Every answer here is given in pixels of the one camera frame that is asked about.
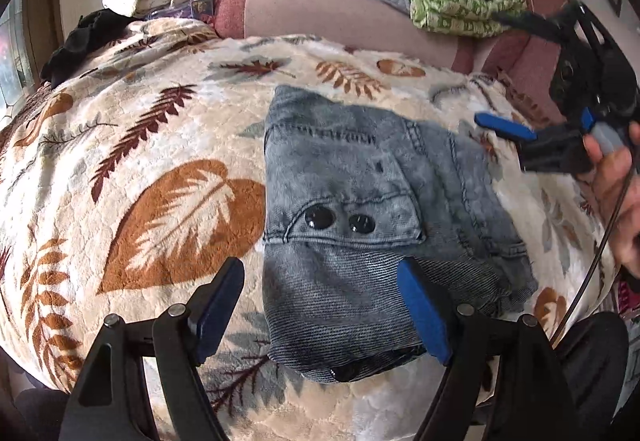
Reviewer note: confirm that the stained glass window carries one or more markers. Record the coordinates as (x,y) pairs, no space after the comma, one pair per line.
(15,61)

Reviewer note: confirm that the purple packet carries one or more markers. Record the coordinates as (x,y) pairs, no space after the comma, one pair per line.
(185,10)

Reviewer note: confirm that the person's right hand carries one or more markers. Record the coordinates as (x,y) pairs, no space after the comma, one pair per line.
(620,201)

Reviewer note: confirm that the person's dark trousers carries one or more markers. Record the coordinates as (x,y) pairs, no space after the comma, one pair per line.
(595,371)

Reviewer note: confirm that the pink bed sheet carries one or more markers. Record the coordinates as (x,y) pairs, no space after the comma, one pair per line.
(325,11)

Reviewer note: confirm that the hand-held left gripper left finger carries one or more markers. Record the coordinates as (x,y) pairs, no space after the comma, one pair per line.
(220,308)

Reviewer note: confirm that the black crumpled garment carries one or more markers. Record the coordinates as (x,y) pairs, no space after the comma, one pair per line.
(85,41)

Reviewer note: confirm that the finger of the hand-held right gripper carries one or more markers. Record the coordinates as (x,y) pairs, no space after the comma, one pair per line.
(505,127)
(540,23)

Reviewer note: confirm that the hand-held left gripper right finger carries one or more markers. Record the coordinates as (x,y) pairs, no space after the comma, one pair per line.
(425,313)

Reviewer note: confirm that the blue denim pants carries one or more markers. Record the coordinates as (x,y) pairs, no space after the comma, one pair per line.
(350,171)

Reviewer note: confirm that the leaf print fleece blanket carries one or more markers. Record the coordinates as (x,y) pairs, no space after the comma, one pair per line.
(125,146)

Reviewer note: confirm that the brown ruffled bedspread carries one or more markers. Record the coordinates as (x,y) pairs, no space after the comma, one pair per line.
(22,113)

